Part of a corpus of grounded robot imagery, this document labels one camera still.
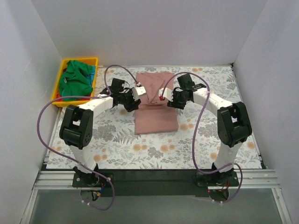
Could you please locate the pink mario t shirt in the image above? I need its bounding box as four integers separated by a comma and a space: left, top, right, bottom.
135, 71, 178, 134

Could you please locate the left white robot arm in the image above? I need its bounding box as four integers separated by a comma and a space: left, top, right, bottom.
59, 78, 146, 187

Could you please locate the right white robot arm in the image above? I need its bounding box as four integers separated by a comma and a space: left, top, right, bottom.
159, 72, 252, 186

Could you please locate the blue t shirt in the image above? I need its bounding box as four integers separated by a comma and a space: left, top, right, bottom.
86, 66, 96, 85

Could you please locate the yellow plastic bin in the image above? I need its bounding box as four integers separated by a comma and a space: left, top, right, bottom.
51, 57, 98, 107

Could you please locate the green t shirt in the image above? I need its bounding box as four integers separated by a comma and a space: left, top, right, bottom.
59, 60, 93, 97

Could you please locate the red t shirt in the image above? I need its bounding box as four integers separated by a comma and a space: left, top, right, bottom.
56, 90, 64, 102

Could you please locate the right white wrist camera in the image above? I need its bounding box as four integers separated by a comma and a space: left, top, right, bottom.
158, 88, 173, 102

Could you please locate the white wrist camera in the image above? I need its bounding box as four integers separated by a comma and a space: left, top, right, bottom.
132, 86, 146, 101
158, 88, 173, 102

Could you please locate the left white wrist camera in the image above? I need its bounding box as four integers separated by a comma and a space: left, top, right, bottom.
132, 86, 146, 101

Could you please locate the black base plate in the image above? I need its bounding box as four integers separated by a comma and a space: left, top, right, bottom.
72, 168, 241, 199

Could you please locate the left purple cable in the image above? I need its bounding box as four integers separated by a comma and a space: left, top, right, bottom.
36, 64, 141, 210

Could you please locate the aluminium frame rail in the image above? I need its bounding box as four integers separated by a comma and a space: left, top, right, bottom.
34, 169, 280, 190

